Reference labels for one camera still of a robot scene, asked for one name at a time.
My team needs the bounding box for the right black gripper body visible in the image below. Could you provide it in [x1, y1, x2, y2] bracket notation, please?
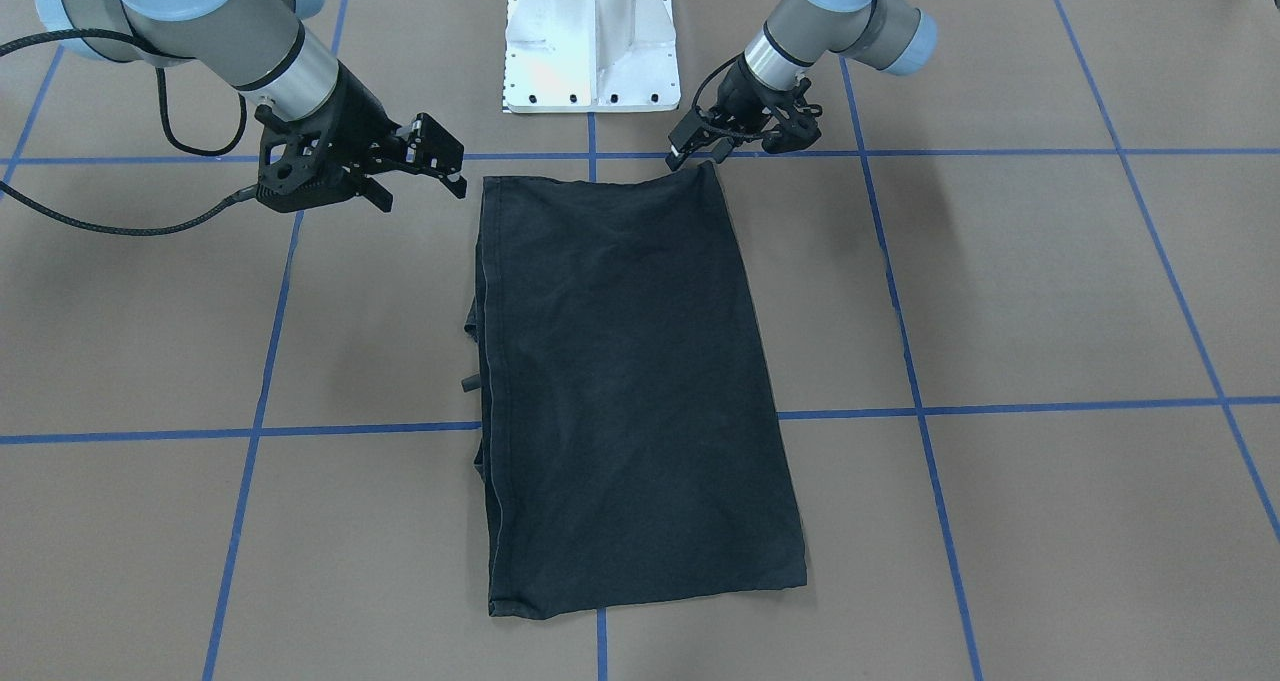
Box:
[302, 67, 401, 174]

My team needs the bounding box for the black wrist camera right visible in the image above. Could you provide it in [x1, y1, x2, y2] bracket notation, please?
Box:
[253, 102, 355, 212]

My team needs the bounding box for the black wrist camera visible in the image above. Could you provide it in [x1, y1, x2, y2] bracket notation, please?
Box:
[760, 102, 824, 154]
[253, 102, 355, 212]

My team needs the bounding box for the black t-shirt with logo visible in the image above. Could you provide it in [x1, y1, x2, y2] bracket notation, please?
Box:
[465, 163, 808, 620]

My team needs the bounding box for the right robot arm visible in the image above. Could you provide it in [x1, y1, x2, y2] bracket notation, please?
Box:
[35, 0, 466, 212]

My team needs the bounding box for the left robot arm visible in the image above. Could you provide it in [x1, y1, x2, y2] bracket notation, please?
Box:
[666, 0, 938, 172]

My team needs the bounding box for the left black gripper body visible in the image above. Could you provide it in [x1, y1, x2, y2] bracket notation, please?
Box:
[705, 56, 800, 137]

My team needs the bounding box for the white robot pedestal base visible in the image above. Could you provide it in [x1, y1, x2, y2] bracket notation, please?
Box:
[502, 0, 681, 113]

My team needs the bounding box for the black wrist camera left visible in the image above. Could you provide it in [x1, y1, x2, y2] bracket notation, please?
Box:
[760, 102, 824, 154]

